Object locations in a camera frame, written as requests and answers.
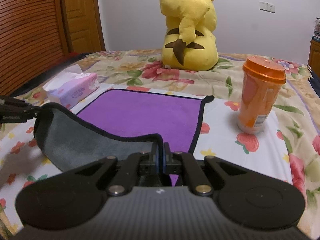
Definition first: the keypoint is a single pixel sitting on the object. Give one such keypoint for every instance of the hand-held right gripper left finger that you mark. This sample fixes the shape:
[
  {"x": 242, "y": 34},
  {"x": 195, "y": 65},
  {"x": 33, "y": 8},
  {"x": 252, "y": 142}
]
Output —
[{"x": 154, "y": 155}]

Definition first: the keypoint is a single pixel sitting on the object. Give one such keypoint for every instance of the wooden door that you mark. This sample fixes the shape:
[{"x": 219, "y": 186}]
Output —
[{"x": 80, "y": 12}]

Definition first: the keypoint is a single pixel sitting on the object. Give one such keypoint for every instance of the purple and grey towel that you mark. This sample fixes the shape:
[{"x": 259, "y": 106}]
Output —
[{"x": 140, "y": 115}]

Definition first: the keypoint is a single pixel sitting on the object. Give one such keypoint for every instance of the pink tissue box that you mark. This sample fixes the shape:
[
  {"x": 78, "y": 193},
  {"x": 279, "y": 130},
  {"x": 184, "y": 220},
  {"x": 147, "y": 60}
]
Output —
[{"x": 75, "y": 90}]

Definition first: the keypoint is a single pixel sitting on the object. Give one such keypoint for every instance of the floral bed sheet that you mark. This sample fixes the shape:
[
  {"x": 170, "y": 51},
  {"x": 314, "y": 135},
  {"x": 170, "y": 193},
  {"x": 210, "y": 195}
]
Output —
[{"x": 250, "y": 145}]

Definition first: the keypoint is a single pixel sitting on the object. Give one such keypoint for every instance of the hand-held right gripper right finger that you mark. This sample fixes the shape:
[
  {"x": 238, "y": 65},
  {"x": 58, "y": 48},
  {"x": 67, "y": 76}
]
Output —
[{"x": 166, "y": 155}]

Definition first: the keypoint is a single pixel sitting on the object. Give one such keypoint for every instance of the orange plastic cup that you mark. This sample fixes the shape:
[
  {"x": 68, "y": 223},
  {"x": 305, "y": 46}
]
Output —
[{"x": 260, "y": 92}]

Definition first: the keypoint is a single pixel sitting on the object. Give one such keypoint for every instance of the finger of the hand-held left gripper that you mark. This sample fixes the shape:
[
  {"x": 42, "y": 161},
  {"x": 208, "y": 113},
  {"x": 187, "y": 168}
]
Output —
[{"x": 23, "y": 110}]

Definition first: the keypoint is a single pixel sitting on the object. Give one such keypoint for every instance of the wooden slatted headboard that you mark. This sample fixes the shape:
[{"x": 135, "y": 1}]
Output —
[{"x": 27, "y": 27}]

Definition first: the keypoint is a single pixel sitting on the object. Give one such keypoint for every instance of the yellow plush toy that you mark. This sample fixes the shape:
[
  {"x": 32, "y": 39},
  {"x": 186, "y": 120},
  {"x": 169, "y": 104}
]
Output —
[{"x": 190, "y": 27}]

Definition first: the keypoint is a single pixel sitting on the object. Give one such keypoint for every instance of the white wall switch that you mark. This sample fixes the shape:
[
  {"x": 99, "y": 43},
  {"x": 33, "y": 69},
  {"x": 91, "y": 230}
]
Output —
[{"x": 267, "y": 6}]

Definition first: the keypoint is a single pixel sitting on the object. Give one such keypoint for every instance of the wooden side cabinet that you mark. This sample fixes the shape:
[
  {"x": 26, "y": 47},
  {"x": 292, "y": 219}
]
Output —
[{"x": 314, "y": 52}]

